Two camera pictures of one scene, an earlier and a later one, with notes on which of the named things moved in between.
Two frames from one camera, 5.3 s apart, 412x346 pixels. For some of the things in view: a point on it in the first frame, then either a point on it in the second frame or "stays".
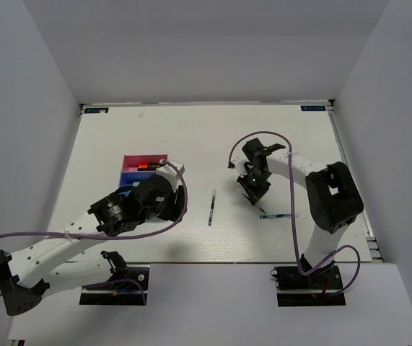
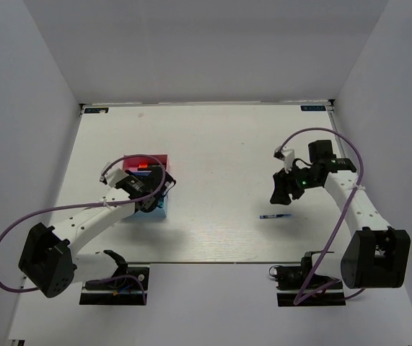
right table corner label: x=313 y=107 stays
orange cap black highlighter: x=146 y=166 stays
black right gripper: x=255 y=194 to x=283 y=186
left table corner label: x=96 y=110 stays
